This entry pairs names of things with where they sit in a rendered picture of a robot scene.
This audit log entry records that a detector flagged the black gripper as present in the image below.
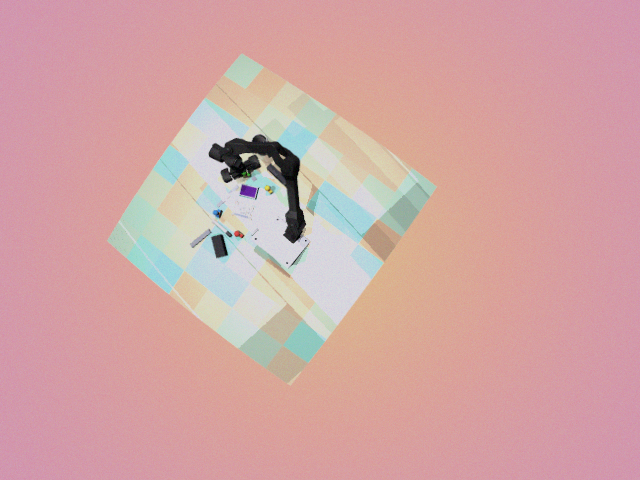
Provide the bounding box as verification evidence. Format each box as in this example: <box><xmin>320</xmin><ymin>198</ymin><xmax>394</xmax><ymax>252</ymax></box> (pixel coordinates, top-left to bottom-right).
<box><xmin>220</xmin><ymin>155</ymin><xmax>261</xmax><ymax>183</ymax></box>

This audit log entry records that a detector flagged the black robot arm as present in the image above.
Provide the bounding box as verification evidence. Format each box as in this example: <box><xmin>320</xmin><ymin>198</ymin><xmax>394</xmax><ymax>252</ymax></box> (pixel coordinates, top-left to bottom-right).
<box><xmin>209</xmin><ymin>138</ymin><xmax>306</xmax><ymax>243</ymax></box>

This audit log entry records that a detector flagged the dark grey mug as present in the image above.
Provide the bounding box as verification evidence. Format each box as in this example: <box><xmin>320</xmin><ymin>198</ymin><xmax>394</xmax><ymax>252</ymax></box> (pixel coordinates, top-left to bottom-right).
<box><xmin>251</xmin><ymin>133</ymin><xmax>271</xmax><ymax>158</ymax></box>

